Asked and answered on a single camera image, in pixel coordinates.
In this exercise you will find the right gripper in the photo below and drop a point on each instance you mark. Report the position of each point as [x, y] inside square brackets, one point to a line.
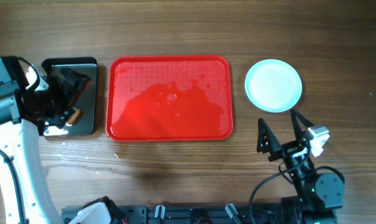
[273, 143]

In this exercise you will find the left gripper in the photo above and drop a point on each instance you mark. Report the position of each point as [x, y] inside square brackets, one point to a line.
[64, 92]

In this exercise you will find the green orange sponge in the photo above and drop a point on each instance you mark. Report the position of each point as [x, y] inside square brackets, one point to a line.
[74, 116]

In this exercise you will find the white plate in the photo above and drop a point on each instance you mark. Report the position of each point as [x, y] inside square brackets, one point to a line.
[273, 86]

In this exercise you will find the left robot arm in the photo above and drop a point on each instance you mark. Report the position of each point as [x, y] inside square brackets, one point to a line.
[24, 187]

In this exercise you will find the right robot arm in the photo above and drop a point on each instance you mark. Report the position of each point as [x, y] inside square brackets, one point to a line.
[319, 190]

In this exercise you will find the black water tray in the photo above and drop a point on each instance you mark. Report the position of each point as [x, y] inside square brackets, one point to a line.
[85, 123]

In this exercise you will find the red plastic tray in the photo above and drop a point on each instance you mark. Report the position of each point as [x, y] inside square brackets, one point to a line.
[169, 98]

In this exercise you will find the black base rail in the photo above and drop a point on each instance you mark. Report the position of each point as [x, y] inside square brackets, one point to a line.
[206, 214]

